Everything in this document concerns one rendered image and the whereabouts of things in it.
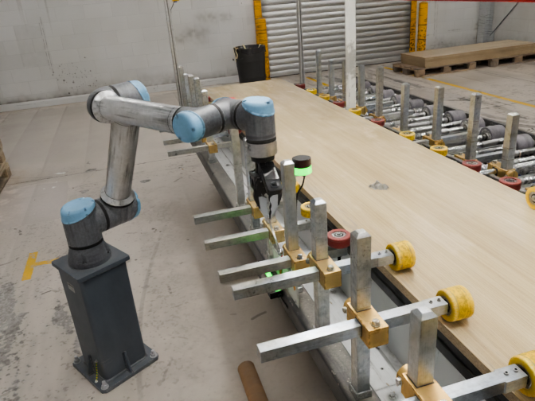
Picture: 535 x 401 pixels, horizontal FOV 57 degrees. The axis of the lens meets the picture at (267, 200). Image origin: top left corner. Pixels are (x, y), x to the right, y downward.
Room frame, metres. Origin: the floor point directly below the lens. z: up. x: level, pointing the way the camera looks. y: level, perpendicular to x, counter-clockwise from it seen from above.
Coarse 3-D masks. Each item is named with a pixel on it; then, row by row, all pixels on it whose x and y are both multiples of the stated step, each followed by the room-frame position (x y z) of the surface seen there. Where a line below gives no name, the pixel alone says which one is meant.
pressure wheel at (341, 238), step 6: (330, 234) 1.45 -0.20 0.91; (336, 234) 1.45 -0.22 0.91; (342, 234) 1.45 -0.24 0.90; (348, 234) 1.44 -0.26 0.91; (330, 240) 1.42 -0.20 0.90; (336, 240) 1.41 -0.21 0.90; (342, 240) 1.41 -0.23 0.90; (348, 240) 1.41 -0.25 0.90; (330, 246) 1.42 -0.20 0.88; (336, 246) 1.41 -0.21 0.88; (342, 246) 1.41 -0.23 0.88; (348, 246) 1.41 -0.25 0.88
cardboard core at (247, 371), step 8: (248, 360) 1.82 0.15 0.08; (240, 368) 1.78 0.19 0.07; (248, 368) 1.76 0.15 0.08; (240, 376) 1.75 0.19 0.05; (248, 376) 1.71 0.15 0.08; (256, 376) 1.72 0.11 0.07; (248, 384) 1.67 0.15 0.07; (256, 384) 1.66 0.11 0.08; (248, 392) 1.63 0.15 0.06; (256, 392) 1.61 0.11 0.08; (264, 392) 1.63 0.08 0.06; (248, 400) 1.61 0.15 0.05; (256, 400) 1.57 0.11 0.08; (264, 400) 1.57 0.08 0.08
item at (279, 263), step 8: (328, 248) 1.44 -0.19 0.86; (344, 248) 1.43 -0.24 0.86; (288, 256) 1.40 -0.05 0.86; (336, 256) 1.42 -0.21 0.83; (248, 264) 1.38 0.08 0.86; (256, 264) 1.37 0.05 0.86; (264, 264) 1.37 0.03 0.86; (272, 264) 1.37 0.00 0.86; (280, 264) 1.38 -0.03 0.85; (288, 264) 1.38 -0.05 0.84; (224, 272) 1.34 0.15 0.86; (232, 272) 1.34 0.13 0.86; (240, 272) 1.34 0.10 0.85; (248, 272) 1.35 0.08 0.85; (256, 272) 1.35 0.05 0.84; (264, 272) 1.36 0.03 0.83; (224, 280) 1.33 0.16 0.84; (232, 280) 1.33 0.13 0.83
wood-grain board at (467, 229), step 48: (240, 96) 3.80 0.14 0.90; (288, 96) 3.66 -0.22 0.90; (288, 144) 2.49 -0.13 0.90; (336, 144) 2.42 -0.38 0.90; (384, 144) 2.36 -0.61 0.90; (336, 192) 1.81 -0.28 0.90; (384, 192) 1.77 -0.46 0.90; (432, 192) 1.73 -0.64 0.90; (480, 192) 1.70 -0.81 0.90; (384, 240) 1.39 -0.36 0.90; (432, 240) 1.36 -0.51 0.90; (480, 240) 1.34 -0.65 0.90; (528, 240) 1.31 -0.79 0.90; (432, 288) 1.11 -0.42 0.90; (480, 288) 1.09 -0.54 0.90; (528, 288) 1.07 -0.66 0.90; (480, 336) 0.91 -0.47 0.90; (528, 336) 0.89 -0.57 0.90
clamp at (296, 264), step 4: (284, 244) 1.48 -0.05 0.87; (284, 248) 1.45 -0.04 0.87; (300, 248) 1.43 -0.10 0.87; (284, 252) 1.45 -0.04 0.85; (288, 252) 1.41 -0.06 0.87; (292, 252) 1.41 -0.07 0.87; (296, 252) 1.41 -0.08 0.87; (300, 252) 1.41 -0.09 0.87; (292, 256) 1.39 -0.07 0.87; (296, 256) 1.38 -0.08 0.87; (304, 256) 1.38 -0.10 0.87; (292, 260) 1.37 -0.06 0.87; (296, 260) 1.36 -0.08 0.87; (300, 260) 1.36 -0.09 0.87; (304, 260) 1.36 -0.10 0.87; (292, 264) 1.37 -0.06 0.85; (296, 264) 1.35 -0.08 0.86; (300, 264) 1.36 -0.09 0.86; (304, 264) 1.36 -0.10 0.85; (308, 264) 1.36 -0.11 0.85; (292, 268) 1.37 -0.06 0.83; (296, 268) 1.35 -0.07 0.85; (300, 268) 1.36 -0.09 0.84
